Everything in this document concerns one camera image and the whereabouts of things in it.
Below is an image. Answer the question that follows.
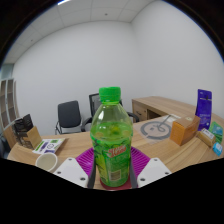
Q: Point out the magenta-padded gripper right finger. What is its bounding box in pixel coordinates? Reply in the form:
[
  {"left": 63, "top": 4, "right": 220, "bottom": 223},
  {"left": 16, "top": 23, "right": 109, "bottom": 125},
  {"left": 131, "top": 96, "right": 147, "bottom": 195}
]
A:
[{"left": 128, "top": 146, "right": 173, "bottom": 189}]

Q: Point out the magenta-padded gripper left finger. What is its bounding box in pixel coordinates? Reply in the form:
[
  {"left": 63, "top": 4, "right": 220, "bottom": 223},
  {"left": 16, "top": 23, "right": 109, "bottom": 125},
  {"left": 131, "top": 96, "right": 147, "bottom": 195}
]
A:
[{"left": 53, "top": 147, "right": 98, "bottom": 190}]

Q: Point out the green drink bottle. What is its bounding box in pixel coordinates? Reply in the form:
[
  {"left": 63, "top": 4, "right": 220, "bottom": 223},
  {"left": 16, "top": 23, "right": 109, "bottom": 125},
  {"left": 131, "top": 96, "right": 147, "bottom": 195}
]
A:
[{"left": 89, "top": 86, "right": 134, "bottom": 189}]

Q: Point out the white and brown mug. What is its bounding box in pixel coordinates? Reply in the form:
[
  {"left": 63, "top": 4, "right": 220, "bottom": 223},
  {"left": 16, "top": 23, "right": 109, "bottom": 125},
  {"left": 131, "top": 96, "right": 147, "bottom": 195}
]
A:
[{"left": 35, "top": 152, "right": 59, "bottom": 173}]

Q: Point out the white printed sticker sheet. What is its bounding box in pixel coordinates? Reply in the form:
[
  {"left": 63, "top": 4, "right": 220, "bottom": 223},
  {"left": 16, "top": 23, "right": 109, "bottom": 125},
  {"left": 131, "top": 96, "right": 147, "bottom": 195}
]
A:
[{"left": 32, "top": 137, "right": 67, "bottom": 155}]

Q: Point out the orange cardboard box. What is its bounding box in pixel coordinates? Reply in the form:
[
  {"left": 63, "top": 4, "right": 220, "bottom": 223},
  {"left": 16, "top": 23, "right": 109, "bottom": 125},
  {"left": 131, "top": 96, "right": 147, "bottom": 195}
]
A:
[{"left": 169, "top": 114, "right": 202, "bottom": 147}]

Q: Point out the black padded office chair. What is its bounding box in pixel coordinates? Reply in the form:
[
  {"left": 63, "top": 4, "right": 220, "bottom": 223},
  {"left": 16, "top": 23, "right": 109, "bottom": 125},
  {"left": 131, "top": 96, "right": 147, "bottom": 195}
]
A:
[{"left": 54, "top": 100, "right": 83, "bottom": 135}]

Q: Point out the small beige box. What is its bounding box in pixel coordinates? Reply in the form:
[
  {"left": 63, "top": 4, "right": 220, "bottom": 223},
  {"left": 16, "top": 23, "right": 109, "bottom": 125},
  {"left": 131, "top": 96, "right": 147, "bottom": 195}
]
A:
[{"left": 195, "top": 127, "right": 217, "bottom": 148}]

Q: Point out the large dark brown carton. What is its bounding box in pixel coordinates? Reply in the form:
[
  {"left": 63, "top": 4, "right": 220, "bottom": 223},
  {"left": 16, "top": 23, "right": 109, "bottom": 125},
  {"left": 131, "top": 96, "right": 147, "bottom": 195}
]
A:
[{"left": 12, "top": 113, "right": 43, "bottom": 150}]

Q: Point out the wooden side desk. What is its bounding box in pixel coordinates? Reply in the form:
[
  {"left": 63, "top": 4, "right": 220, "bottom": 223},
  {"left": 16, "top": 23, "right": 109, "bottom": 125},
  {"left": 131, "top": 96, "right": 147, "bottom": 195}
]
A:
[{"left": 131, "top": 96, "right": 201, "bottom": 123}]

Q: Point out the small blue packet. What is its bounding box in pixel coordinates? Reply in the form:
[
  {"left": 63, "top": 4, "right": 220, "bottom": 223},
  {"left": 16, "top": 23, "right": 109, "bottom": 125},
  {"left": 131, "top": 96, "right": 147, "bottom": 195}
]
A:
[{"left": 211, "top": 141, "right": 224, "bottom": 157}]

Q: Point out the black mesh office chair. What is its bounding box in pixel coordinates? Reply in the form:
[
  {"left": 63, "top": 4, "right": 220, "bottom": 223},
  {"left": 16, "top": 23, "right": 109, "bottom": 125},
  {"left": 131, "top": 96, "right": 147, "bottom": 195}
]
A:
[{"left": 81, "top": 92, "right": 140, "bottom": 131}]

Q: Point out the purple standing pouch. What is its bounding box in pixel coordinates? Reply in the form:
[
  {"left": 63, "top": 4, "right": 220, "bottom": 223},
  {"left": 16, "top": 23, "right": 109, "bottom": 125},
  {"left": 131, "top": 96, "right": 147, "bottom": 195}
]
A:
[{"left": 194, "top": 88, "right": 213, "bottom": 131}]

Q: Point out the white sheet with grey ring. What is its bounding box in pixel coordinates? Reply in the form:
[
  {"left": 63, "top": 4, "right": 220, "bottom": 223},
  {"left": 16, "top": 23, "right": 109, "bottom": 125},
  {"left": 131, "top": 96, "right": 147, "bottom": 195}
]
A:
[{"left": 139, "top": 114, "right": 183, "bottom": 145}]

